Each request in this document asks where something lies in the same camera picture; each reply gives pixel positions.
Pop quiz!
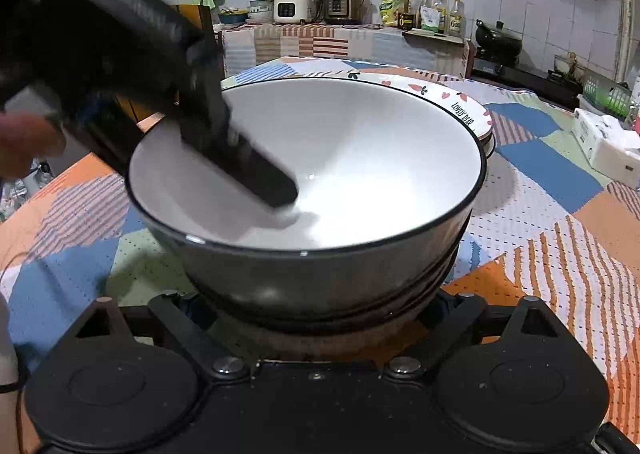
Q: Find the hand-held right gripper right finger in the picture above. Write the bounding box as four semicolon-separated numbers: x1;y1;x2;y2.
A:
384;293;566;380

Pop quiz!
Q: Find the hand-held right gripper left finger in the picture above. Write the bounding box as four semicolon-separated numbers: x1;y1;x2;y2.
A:
65;291;251;381

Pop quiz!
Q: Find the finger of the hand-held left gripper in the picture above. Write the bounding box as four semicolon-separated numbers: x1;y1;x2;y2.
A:
175;78;299;209

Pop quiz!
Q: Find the white black-rimmed bowl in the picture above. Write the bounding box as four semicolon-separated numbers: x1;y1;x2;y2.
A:
127;78;488;321
197;233;462;335

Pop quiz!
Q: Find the white carrot print plate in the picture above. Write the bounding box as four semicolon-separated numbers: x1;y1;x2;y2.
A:
345;72;494;135

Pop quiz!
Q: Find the stack of small bowls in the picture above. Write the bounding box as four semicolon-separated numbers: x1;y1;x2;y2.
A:
218;0;274;27

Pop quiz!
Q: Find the person's left hand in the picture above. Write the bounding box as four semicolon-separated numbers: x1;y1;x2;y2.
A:
0;112;67;179

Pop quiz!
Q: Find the yellow wooden chair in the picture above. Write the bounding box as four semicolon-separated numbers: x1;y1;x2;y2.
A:
176;4;226;80

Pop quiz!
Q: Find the striped counter cloth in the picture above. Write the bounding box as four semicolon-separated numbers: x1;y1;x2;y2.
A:
219;24;472;80

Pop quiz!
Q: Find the white rice cooker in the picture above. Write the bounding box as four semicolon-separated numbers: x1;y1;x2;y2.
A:
274;0;317;25

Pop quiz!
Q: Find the black electric pressure cooker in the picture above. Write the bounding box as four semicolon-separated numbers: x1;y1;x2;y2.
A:
323;0;367;26

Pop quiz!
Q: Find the yellow green packet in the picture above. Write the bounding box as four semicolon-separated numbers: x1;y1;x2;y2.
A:
378;0;401;27

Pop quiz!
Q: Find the white tissue pack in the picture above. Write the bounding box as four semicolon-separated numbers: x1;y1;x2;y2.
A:
572;108;640;185

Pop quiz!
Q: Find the black stove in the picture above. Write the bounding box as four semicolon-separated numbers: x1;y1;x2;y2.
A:
471;54;522;78

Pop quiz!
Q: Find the green plastic basket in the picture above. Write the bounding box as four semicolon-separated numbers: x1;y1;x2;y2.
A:
581;75;634;121

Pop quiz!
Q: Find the black wok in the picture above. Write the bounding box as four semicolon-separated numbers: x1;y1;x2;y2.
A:
474;20;524;57

